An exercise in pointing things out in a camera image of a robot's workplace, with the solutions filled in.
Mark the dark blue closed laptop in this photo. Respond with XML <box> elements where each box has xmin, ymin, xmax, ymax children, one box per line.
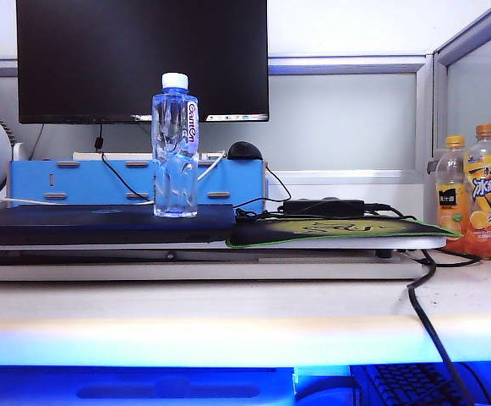
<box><xmin>0</xmin><ymin>204</ymin><xmax>237</xmax><ymax>247</ymax></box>

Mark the thin black monitor cable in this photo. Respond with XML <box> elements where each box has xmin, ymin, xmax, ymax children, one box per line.
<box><xmin>94</xmin><ymin>123</ymin><xmax>150</xmax><ymax>202</ymax></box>

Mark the black computer mouse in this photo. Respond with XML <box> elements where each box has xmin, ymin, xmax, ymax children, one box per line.
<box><xmin>226</xmin><ymin>141</ymin><xmax>265</xmax><ymax>162</ymax></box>

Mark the black computer monitor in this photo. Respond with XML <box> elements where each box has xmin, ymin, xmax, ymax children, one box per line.
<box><xmin>15</xmin><ymin>0</ymin><xmax>270</xmax><ymax>125</ymax></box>

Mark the black green-edged mouse pad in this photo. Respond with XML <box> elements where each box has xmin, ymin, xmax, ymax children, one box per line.
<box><xmin>226</xmin><ymin>214</ymin><xmax>465</xmax><ymax>249</ymax></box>

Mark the white cable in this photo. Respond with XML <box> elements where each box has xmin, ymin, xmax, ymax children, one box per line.
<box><xmin>0</xmin><ymin>151</ymin><xmax>227</xmax><ymax>206</ymax></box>

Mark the blue monitor stand box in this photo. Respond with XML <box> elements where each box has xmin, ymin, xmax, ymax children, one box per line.
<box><xmin>8</xmin><ymin>159</ymin><xmax>269</xmax><ymax>214</ymax></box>

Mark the clear mineral water bottle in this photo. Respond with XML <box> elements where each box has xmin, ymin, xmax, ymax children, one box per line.
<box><xmin>150</xmin><ymin>72</ymin><xmax>200</xmax><ymax>219</ymax></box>

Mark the small orange juice bottle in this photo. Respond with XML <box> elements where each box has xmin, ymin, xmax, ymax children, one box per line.
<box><xmin>434</xmin><ymin>134</ymin><xmax>470</xmax><ymax>242</ymax></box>

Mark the thick black power cable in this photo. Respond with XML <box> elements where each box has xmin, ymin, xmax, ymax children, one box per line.
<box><xmin>406</xmin><ymin>249</ymin><xmax>478</xmax><ymax>406</ymax></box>

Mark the black power adapter brick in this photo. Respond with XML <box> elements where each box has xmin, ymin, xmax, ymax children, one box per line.
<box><xmin>282</xmin><ymin>199</ymin><xmax>367</xmax><ymax>217</ymax></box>

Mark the black keyboard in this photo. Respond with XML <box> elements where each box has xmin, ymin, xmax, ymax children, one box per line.
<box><xmin>365</xmin><ymin>363</ymin><xmax>466</xmax><ymax>406</ymax></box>

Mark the large iced tea bottle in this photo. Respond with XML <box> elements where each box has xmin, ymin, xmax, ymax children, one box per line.
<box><xmin>463</xmin><ymin>123</ymin><xmax>491</xmax><ymax>261</ymax></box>

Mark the white raised desk platform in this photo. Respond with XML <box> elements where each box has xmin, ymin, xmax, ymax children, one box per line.
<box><xmin>0</xmin><ymin>234</ymin><xmax>447</xmax><ymax>282</ymax></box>

